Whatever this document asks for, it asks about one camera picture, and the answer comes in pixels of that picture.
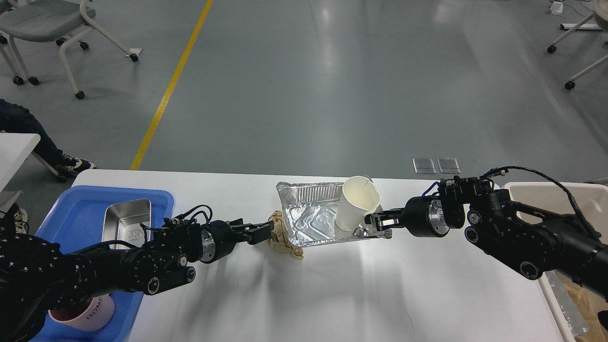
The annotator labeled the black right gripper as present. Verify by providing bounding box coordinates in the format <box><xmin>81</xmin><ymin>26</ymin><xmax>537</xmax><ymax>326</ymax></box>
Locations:
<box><xmin>364</xmin><ymin>196</ymin><xmax>450</xmax><ymax>238</ymax></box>

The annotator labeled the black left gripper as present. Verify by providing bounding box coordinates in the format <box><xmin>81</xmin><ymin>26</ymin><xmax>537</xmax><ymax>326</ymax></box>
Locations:
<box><xmin>199</xmin><ymin>218</ymin><xmax>274</xmax><ymax>264</ymax></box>

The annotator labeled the white paper cup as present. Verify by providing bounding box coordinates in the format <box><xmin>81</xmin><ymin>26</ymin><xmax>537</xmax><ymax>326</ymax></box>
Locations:
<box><xmin>334</xmin><ymin>176</ymin><xmax>381</xmax><ymax>231</ymax></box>

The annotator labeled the aluminium foil tray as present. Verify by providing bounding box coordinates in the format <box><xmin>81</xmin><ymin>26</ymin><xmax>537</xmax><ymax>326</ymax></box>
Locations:
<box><xmin>276</xmin><ymin>182</ymin><xmax>393</xmax><ymax>247</ymax></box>

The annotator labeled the stainless steel tray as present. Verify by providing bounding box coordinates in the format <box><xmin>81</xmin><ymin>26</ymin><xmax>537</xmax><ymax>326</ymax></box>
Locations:
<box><xmin>102</xmin><ymin>199</ymin><xmax>152</xmax><ymax>247</ymax></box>

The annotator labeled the pink home mug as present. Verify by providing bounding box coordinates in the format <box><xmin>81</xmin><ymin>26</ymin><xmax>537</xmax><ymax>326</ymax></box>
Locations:
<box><xmin>48</xmin><ymin>294</ymin><xmax>115</xmax><ymax>333</ymax></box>

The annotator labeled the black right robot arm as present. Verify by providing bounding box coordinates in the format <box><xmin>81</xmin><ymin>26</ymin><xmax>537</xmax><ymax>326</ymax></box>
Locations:
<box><xmin>364</xmin><ymin>165</ymin><xmax>608</xmax><ymax>298</ymax></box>

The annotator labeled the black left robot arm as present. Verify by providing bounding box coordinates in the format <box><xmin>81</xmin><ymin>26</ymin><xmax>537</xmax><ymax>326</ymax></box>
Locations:
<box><xmin>0</xmin><ymin>204</ymin><xmax>274</xmax><ymax>342</ymax></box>

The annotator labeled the left floor outlet plate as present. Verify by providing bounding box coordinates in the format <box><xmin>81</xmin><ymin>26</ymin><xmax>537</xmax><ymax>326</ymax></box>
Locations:
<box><xmin>412</xmin><ymin>157</ymin><xmax>437</xmax><ymax>174</ymax></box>

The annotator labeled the floor outlet plate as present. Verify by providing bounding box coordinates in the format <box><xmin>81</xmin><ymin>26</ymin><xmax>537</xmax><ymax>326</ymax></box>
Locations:
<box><xmin>412</xmin><ymin>157</ymin><xmax>437</xmax><ymax>174</ymax></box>
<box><xmin>437</xmin><ymin>158</ymin><xmax>462</xmax><ymax>174</ymax></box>

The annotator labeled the right floor outlet plate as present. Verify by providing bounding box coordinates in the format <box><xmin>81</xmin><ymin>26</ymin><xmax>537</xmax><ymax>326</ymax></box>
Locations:
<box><xmin>437</xmin><ymin>158</ymin><xmax>462</xmax><ymax>174</ymax></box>

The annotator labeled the blue plastic tray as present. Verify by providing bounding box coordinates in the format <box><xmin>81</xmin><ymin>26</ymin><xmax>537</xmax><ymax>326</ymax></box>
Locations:
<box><xmin>33</xmin><ymin>185</ymin><xmax>174</xmax><ymax>342</ymax></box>

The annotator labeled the beige plastic bin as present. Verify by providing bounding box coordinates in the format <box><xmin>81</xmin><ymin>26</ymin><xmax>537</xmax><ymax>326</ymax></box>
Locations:
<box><xmin>503</xmin><ymin>182</ymin><xmax>608</xmax><ymax>342</ymax></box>

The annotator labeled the discarded foil in bin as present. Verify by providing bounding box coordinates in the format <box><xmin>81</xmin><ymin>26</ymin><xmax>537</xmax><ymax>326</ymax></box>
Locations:
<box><xmin>539</xmin><ymin>271</ymin><xmax>589</xmax><ymax>342</ymax></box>

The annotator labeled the discarded brown paper in bin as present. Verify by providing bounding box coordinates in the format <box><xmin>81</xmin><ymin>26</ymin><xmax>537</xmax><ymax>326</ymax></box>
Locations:
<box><xmin>564</xmin><ymin>282</ymin><xmax>608</xmax><ymax>342</ymax></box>

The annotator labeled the seated person leg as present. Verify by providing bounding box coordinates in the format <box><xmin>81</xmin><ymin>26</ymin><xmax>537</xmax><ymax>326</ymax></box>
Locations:
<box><xmin>0</xmin><ymin>99</ymin><xmax>97</xmax><ymax>177</ymax></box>

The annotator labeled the grey office chair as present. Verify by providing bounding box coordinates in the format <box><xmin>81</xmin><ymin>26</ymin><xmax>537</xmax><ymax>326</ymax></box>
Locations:
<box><xmin>0</xmin><ymin>0</ymin><xmax>139</xmax><ymax>99</ymax></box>

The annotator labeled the white chair base right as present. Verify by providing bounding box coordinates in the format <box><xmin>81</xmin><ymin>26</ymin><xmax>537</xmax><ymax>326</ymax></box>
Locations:
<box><xmin>547</xmin><ymin>0</ymin><xmax>608</xmax><ymax>92</ymax></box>

